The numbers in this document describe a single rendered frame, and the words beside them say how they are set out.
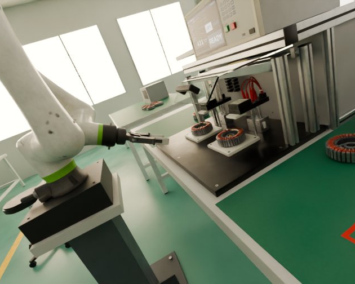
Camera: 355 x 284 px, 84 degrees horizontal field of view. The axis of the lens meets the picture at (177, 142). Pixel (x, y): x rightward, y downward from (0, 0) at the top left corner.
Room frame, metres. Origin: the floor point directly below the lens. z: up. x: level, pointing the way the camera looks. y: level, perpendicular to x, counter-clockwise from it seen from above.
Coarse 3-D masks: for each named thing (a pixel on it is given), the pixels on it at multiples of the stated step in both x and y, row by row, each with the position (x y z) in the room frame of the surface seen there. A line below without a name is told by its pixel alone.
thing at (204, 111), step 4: (212, 100) 0.95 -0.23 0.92; (220, 100) 0.97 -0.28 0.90; (224, 100) 0.96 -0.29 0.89; (228, 100) 0.97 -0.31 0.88; (200, 104) 0.99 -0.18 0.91; (208, 104) 0.94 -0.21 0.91; (212, 104) 0.95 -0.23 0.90; (216, 104) 0.95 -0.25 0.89; (220, 104) 0.95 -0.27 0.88; (204, 108) 0.96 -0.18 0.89; (208, 108) 0.93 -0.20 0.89; (212, 108) 0.94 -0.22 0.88; (220, 108) 1.01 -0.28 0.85; (224, 108) 0.97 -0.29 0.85; (200, 112) 0.96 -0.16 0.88; (204, 112) 0.93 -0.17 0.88; (220, 112) 1.01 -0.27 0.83; (224, 112) 0.97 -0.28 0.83
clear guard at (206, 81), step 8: (280, 48) 0.60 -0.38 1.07; (256, 56) 0.63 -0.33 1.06; (264, 56) 0.56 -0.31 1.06; (232, 64) 0.68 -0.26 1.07; (240, 64) 0.58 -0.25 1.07; (208, 72) 0.72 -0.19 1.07; (216, 72) 0.61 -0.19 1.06; (224, 72) 0.53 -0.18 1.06; (192, 80) 0.67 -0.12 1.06; (200, 80) 0.61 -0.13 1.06; (208, 80) 0.56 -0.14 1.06; (216, 80) 0.52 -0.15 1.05; (200, 88) 0.58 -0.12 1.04; (208, 88) 0.53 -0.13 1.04; (176, 96) 0.73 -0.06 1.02; (184, 96) 0.66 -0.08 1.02; (192, 96) 0.61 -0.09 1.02; (200, 96) 0.56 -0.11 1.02; (208, 96) 0.51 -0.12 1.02
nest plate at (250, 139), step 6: (246, 138) 0.70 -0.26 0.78; (252, 138) 0.68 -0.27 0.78; (258, 138) 0.67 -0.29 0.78; (210, 144) 0.76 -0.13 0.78; (216, 144) 0.74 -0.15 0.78; (240, 144) 0.67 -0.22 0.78; (246, 144) 0.65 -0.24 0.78; (216, 150) 0.71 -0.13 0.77; (222, 150) 0.67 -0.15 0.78; (228, 150) 0.65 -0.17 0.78; (234, 150) 0.64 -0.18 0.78; (228, 156) 0.63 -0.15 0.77
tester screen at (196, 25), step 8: (208, 8) 0.87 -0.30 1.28; (216, 8) 0.82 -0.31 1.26; (200, 16) 0.94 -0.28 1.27; (208, 16) 0.88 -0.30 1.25; (216, 16) 0.83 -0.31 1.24; (192, 24) 1.01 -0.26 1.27; (200, 24) 0.95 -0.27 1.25; (192, 32) 1.03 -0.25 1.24; (200, 32) 0.97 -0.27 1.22; (208, 32) 0.91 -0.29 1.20; (192, 40) 1.05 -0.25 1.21; (208, 48) 0.94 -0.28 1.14
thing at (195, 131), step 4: (196, 124) 0.99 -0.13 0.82; (200, 124) 0.99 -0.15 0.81; (204, 124) 0.97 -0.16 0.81; (208, 124) 0.92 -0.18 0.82; (192, 128) 0.95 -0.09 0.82; (196, 128) 0.92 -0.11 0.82; (200, 128) 0.91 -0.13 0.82; (204, 128) 0.90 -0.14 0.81; (208, 128) 0.90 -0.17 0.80; (192, 132) 0.94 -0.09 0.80; (196, 132) 0.91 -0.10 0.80; (200, 132) 0.90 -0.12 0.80; (204, 132) 0.90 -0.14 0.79
